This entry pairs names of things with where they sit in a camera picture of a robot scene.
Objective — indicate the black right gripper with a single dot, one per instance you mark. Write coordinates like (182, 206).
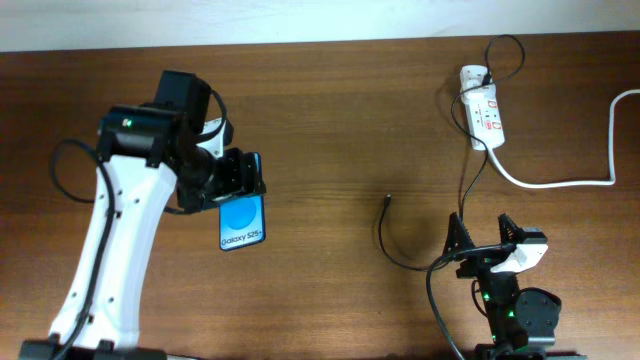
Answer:
(480, 262)

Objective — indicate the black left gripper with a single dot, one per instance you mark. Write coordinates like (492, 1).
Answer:
(241, 175)

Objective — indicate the blue Galaxy smartphone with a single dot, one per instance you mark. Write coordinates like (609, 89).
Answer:
(242, 220)

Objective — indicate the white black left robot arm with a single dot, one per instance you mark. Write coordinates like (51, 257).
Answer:
(160, 157)

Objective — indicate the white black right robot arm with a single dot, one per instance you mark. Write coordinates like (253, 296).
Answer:
(522, 321)

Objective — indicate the white charger adapter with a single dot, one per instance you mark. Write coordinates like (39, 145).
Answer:
(472, 87)

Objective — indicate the white power strip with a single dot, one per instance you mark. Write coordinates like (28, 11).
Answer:
(483, 117)

